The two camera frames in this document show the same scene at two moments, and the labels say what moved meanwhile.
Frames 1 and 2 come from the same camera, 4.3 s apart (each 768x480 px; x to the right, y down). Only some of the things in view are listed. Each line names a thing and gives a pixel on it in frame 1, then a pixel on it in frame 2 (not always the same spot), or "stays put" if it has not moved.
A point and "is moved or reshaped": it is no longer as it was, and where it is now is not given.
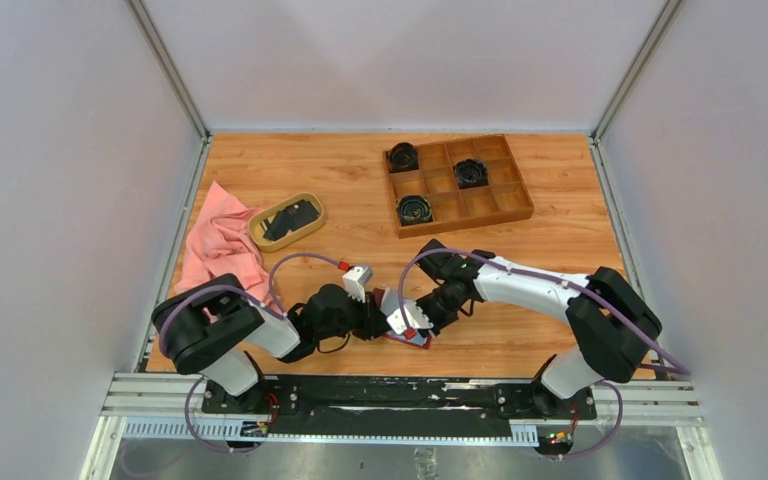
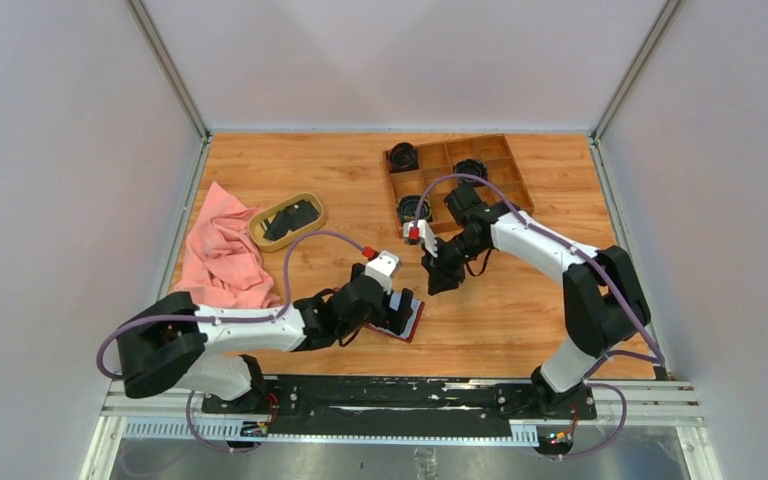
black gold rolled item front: (414, 209) stays put
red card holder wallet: (421, 339) is moved or reshaped
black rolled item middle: (471, 173) stays put
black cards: (288, 218) stays put
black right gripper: (438, 325) -> (442, 276)
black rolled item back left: (403, 157) stays put
